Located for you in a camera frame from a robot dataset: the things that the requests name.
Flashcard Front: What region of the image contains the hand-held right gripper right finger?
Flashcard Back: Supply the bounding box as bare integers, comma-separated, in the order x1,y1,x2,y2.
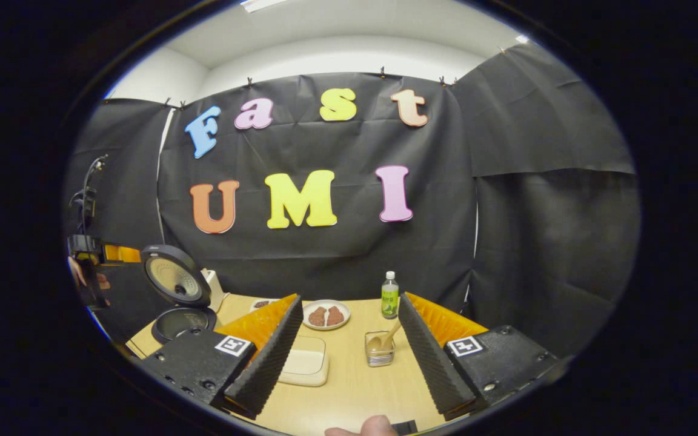
397,292,571,421

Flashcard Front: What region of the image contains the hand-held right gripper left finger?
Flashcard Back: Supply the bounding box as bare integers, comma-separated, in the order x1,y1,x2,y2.
137,294,302,421

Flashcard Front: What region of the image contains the white rice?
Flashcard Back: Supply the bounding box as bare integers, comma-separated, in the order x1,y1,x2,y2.
281,348,325,377

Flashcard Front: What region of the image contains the clear rice container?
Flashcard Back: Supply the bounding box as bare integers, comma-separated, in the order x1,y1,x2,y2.
278,336,330,387

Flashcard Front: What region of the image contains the clear chopstick holder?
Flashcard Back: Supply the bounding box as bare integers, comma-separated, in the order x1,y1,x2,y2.
365,330,396,368

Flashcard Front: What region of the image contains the wooden spoon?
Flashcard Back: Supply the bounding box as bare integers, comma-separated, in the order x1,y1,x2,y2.
367,320,403,355

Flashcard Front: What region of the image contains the black rice cooker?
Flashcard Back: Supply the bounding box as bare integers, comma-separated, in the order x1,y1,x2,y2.
141,245,219,346

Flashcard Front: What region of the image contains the white plate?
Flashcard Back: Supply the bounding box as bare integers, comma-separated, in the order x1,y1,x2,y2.
302,300,351,331

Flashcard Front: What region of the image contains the green drink bottle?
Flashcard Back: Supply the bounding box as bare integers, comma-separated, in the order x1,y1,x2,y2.
381,271,399,320

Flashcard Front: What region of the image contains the white toaster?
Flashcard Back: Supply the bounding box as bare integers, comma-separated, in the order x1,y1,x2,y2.
201,268,226,313

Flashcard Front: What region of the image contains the black backdrop cloth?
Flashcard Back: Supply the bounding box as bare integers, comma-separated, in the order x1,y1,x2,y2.
63,42,640,358

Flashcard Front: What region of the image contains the long ceiling light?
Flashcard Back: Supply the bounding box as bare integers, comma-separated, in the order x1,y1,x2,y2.
240,0,289,13

